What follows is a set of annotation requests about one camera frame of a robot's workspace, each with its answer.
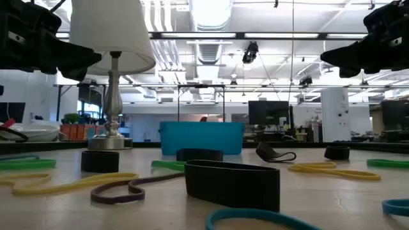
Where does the green rubber band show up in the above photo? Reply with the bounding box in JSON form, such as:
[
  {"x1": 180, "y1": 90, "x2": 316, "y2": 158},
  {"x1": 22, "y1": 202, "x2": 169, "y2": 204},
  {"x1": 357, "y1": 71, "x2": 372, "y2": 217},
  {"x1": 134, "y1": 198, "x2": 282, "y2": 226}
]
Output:
[
  {"x1": 366, "y1": 158, "x2": 409, "y2": 169},
  {"x1": 151, "y1": 160, "x2": 186, "y2": 173},
  {"x1": 0, "y1": 158, "x2": 58, "y2": 171}
]

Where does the teal plastic bin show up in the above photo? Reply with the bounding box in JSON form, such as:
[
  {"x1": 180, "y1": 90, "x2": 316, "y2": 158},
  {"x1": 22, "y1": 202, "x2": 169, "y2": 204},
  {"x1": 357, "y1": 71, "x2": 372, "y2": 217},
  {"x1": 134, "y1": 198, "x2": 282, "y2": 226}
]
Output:
[{"x1": 158, "y1": 121, "x2": 246, "y2": 157}]

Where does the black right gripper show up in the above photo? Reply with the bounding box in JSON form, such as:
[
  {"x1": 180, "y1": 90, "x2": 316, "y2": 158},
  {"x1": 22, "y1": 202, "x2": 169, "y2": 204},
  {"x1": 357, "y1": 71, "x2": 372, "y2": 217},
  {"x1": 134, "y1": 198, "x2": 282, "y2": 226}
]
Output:
[{"x1": 320, "y1": 0, "x2": 409, "y2": 79}]

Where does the white shade silver table lamp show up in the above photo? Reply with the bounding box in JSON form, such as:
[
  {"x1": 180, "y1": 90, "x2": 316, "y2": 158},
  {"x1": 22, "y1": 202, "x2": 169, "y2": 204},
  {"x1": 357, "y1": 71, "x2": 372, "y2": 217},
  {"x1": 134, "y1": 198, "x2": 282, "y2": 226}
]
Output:
[{"x1": 69, "y1": 0, "x2": 157, "y2": 151}]

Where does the teal rubber band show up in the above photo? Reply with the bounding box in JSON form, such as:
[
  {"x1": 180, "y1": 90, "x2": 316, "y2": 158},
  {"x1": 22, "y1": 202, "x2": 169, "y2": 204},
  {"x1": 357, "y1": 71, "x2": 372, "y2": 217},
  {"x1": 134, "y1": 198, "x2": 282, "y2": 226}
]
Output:
[
  {"x1": 205, "y1": 207, "x2": 323, "y2": 230},
  {"x1": 382, "y1": 198, "x2": 409, "y2": 217}
]

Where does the white bowl with tools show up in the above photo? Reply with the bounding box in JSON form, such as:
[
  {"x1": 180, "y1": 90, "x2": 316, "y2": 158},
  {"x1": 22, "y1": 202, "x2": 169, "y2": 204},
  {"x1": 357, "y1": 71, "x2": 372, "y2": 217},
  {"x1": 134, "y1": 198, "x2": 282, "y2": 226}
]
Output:
[{"x1": 0, "y1": 123, "x2": 61, "y2": 143}]

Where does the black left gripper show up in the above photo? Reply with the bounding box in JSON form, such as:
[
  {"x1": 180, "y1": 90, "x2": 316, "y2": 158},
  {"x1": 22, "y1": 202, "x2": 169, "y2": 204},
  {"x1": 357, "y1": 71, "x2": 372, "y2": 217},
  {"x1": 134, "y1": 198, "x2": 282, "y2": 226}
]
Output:
[{"x1": 0, "y1": 0, "x2": 103, "y2": 82}]

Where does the yellow rubber band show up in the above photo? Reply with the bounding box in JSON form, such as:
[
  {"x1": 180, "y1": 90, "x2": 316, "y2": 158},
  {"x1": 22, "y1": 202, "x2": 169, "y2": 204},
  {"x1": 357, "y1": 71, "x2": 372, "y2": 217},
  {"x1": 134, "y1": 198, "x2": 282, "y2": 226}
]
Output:
[
  {"x1": 0, "y1": 172, "x2": 140, "y2": 196},
  {"x1": 287, "y1": 161, "x2": 382, "y2": 182}
]

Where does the large wide black rubber band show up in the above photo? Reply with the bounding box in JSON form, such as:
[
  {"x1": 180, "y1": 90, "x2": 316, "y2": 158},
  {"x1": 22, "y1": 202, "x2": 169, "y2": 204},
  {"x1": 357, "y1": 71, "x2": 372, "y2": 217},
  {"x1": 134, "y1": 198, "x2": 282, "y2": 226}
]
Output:
[{"x1": 184, "y1": 159, "x2": 281, "y2": 213}]

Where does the small potted green plant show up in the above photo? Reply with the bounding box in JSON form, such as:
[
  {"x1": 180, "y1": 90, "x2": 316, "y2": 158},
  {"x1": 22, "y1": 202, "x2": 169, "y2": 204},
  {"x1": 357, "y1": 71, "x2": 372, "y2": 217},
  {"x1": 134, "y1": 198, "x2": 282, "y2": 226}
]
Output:
[{"x1": 61, "y1": 112, "x2": 81, "y2": 125}]

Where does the black overhead rig camera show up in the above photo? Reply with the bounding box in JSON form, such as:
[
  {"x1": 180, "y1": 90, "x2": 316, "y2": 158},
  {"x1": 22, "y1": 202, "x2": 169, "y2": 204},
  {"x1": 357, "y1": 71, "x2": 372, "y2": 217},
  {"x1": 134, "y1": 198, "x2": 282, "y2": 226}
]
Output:
[{"x1": 242, "y1": 40, "x2": 260, "y2": 65}]

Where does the black metal stand frame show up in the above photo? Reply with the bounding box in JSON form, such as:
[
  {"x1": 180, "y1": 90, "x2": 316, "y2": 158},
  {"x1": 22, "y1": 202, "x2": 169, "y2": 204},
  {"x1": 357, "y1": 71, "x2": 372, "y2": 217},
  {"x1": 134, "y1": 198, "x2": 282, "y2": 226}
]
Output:
[{"x1": 176, "y1": 84, "x2": 226, "y2": 123}]

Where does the black cabinet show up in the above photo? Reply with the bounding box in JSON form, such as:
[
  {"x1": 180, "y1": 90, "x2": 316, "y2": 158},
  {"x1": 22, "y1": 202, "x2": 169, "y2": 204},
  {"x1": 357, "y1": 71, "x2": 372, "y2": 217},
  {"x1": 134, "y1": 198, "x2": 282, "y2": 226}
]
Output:
[{"x1": 380, "y1": 100, "x2": 409, "y2": 143}]

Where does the silver ventilation duct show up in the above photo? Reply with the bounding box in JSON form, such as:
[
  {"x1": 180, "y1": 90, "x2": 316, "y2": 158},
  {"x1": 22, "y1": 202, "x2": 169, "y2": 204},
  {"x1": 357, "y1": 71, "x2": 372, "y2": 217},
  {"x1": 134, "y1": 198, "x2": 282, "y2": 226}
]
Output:
[{"x1": 187, "y1": 0, "x2": 234, "y2": 66}]

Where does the black overhead light bar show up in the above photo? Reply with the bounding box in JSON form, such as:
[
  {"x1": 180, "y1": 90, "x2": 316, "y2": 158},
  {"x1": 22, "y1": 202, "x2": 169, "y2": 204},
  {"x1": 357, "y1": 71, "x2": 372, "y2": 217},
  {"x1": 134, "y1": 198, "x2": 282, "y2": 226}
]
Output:
[{"x1": 148, "y1": 31, "x2": 369, "y2": 41}]

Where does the black aluminium table frame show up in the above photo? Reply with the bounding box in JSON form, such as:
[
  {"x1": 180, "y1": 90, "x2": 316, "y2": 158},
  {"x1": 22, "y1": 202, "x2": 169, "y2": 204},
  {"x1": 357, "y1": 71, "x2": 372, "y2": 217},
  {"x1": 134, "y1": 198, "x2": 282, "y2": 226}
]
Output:
[{"x1": 0, "y1": 140, "x2": 409, "y2": 155}]

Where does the white pillar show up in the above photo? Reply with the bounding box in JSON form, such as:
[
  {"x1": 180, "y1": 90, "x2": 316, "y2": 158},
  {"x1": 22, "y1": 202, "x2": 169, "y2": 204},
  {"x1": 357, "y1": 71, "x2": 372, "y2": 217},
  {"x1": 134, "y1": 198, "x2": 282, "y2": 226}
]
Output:
[{"x1": 320, "y1": 88, "x2": 352, "y2": 143}]

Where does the black ceiling spotlight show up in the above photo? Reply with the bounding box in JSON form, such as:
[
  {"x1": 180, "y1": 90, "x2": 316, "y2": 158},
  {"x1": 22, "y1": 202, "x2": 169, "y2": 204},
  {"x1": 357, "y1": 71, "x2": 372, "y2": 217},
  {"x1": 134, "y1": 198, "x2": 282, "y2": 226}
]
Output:
[{"x1": 298, "y1": 75, "x2": 314, "y2": 87}]

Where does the thin purple rubber band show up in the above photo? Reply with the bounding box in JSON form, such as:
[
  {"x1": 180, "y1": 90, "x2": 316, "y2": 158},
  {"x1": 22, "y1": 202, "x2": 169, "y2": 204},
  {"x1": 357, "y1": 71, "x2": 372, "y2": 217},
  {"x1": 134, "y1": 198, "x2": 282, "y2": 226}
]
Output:
[{"x1": 90, "y1": 172, "x2": 185, "y2": 204}]

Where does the black computer monitor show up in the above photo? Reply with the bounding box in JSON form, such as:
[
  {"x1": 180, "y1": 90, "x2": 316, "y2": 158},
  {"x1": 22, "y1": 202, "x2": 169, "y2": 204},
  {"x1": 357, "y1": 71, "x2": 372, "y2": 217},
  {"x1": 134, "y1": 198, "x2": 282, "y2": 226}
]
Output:
[
  {"x1": 248, "y1": 100, "x2": 290, "y2": 126},
  {"x1": 0, "y1": 102, "x2": 26, "y2": 124}
]

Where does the orange boxes row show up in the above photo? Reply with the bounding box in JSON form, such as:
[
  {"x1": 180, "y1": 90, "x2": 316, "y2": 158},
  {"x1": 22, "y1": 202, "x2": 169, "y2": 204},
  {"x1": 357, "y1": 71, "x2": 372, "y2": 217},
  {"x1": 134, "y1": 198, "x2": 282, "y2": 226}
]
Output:
[{"x1": 59, "y1": 123, "x2": 106, "y2": 142}]

